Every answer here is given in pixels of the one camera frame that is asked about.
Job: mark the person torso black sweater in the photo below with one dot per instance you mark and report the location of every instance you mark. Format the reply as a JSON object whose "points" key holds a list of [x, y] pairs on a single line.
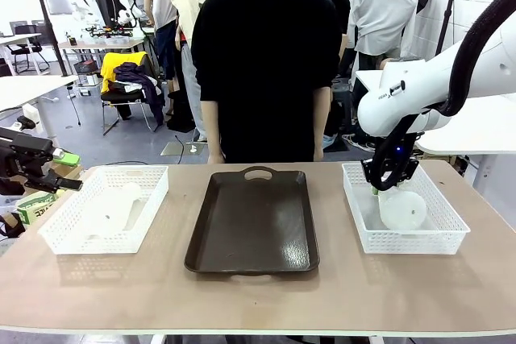
{"points": [[266, 70]]}

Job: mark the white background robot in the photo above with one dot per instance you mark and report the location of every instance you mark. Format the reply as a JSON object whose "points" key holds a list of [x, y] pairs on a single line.
{"points": [[128, 7]]}

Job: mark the black plastic crate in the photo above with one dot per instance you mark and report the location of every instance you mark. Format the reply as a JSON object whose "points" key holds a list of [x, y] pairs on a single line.
{"points": [[86, 67]]}

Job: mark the person left forearm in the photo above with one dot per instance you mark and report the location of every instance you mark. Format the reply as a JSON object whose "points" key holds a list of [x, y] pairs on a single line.
{"points": [[321, 118]]}

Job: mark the green printed cardboard box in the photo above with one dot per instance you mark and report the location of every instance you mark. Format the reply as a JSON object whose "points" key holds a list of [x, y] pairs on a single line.
{"points": [[36, 209]]}

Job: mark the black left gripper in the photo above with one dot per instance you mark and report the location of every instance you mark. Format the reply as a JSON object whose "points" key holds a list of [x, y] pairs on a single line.
{"points": [[22, 150]]}

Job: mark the black tripod stand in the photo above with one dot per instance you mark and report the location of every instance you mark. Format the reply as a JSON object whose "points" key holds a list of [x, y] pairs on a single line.
{"points": [[449, 9], [51, 34]]}

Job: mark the yellow garment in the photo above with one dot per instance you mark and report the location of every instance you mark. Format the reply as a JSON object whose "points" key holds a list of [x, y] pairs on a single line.
{"points": [[109, 68]]}

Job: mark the mannequin in white tank top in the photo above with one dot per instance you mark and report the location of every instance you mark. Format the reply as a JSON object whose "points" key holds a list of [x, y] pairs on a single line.
{"points": [[163, 9]]}

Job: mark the mannequin in white shirt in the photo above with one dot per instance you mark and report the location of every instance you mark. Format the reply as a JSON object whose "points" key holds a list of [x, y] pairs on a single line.
{"points": [[383, 9]]}

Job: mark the person left hand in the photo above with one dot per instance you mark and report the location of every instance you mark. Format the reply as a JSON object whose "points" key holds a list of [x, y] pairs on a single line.
{"points": [[318, 154]]}

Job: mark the white perforated plastic basket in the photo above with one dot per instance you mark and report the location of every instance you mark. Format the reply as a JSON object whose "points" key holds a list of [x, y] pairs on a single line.
{"points": [[443, 235], [64, 231]]}

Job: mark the black metal frame chair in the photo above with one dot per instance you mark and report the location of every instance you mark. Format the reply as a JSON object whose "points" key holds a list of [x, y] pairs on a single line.
{"points": [[121, 104]]}

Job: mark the metal floor plate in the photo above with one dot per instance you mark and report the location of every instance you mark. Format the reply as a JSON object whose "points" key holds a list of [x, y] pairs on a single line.
{"points": [[183, 148]]}

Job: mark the mannequin in cream shirt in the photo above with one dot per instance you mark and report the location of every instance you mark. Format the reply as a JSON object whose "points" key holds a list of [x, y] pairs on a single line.
{"points": [[189, 5]]}

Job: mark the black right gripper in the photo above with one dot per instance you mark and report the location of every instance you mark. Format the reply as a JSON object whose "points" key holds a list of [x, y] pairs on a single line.
{"points": [[405, 168]]}

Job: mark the person right forearm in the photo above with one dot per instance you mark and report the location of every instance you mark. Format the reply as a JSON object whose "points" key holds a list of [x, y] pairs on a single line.
{"points": [[210, 126]]}

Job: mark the person right hand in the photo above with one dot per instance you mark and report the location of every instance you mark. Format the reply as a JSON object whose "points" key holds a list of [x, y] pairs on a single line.
{"points": [[215, 158]]}

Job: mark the dark purple garment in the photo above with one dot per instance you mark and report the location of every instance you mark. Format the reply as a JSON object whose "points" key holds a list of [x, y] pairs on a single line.
{"points": [[141, 78]]}

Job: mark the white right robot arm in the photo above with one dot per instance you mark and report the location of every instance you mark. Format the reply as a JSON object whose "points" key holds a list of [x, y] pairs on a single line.
{"points": [[403, 106]]}

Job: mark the black office chair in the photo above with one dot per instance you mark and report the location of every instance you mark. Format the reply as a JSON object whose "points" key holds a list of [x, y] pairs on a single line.
{"points": [[26, 52]]}

